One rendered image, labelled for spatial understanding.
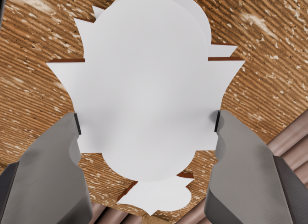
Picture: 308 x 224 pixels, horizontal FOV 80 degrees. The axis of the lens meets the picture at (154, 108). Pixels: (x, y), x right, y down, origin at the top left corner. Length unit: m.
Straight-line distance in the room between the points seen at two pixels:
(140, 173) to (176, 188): 0.17
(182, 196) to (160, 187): 0.04
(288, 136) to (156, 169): 0.25
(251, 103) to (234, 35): 0.09
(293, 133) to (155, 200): 0.24
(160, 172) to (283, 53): 0.18
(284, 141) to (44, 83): 0.35
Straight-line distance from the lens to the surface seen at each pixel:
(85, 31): 0.18
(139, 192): 0.33
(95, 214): 0.44
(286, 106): 0.29
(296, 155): 0.40
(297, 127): 0.35
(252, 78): 0.25
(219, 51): 0.17
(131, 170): 0.16
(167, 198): 0.34
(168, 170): 0.16
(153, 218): 0.40
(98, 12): 0.18
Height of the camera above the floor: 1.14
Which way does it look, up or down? 60 degrees down
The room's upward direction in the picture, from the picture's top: 177 degrees clockwise
